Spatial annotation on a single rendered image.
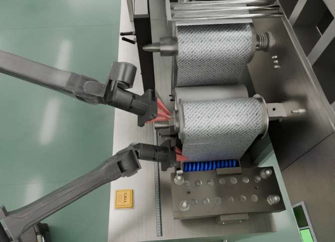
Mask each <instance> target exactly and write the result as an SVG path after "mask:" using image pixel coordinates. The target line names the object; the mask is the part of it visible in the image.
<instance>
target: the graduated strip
mask: <svg viewBox="0 0 335 242"><path fill-rule="evenodd" d="M153 141H154V145H157V146H158V130H157V129H155V126H154V122H153ZM154 168H155V195H156V222H157V236H158V237H162V236H163V231H162V210H161V189H160V169H159V162H154Z"/></svg>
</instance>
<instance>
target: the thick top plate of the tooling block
mask: <svg viewBox="0 0 335 242"><path fill-rule="evenodd" d="M267 168H269V169H271V170H272V174H271V176H270V178H268V179H263V178H262V177H261V175H260V172H261V171H262V170H264V169H267ZM241 171H242V174H239V175H223V176H217V175H216V172H215V170H207V171H191V172H183V174H182V176H183V178H184V182H183V183H182V184H181V185H177V184H176V183H175V182H174V178H175V176H176V172H175V173H170V182H171V196H172V210H173V220H181V219H195V218H209V217H218V216H219V215H227V214H242V213H248V214H249V215H252V214H266V213H279V212H282V211H284V210H286V207H285V204H284V201H283V197H282V194H281V191H280V187H279V184H278V181H277V177H276V174H275V171H274V167H273V166H270V167H254V168H241ZM269 195H278V196H279V197H280V200H279V202H278V203H277V204H276V205H275V206H272V205H270V204H269V203H268V201H267V197H268V196H269ZM181 201H187V202H188V203H189V209H188V211H186V212H183V211H181V210H180V208H179V204H180V202H181Z"/></svg>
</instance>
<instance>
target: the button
mask: <svg viewBox="0 0 335 242"><path fill-rule="evenodd" d="M132 207H133V190H132V189H125V190H115V208H116V209H120V208H132Z"/></svg>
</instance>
